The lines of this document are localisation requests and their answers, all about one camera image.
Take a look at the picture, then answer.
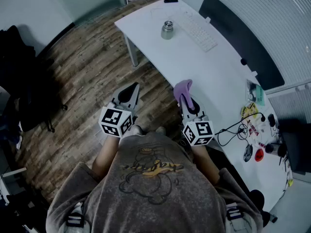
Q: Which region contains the person's right forearm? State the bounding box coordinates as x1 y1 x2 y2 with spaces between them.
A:
191 143 221 185

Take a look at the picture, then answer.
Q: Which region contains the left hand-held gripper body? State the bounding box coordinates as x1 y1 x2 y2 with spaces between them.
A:
98 98 139 138

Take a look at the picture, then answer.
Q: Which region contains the yellow packet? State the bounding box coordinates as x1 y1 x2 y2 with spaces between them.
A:
240 102 259 118

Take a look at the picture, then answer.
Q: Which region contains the black headset cable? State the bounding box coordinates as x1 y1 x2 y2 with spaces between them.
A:
216 112 266 147

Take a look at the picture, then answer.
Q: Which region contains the black monitor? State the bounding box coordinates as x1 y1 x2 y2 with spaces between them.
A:
198 0 285 91

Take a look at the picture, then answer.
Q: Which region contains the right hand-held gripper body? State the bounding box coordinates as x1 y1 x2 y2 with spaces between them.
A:
181 109 215 147

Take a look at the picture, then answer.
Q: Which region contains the plastic bag with green card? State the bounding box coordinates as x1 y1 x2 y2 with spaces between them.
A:
245 79 267 106

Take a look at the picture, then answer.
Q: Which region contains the thin white cable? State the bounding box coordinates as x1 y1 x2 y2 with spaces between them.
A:
150 6 188 24

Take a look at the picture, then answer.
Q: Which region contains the white keyboard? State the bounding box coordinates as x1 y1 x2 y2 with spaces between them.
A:
176 10 219 52

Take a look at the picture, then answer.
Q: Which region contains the black office chair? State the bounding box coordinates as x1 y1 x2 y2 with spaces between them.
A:
0 25 69 133

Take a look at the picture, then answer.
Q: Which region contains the dark laptop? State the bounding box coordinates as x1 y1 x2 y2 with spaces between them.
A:
278 119 311 174

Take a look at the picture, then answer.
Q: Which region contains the person's grey printed t-shirt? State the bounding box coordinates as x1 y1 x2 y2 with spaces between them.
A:
46 132 264 233

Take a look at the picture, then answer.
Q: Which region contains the person's left forearm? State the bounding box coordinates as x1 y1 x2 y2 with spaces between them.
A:
92 134 121 179

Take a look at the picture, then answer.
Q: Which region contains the small metal cup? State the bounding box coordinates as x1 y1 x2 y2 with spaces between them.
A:
160 20 174 40

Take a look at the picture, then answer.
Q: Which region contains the dark computer mouse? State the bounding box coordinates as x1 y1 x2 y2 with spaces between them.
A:
243 144 254 163

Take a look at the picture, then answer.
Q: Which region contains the purple cloth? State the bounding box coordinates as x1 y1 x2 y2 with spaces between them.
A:
173 79 196 111

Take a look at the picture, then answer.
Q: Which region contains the white desk leg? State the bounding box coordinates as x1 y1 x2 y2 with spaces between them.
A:
123 33 139 68

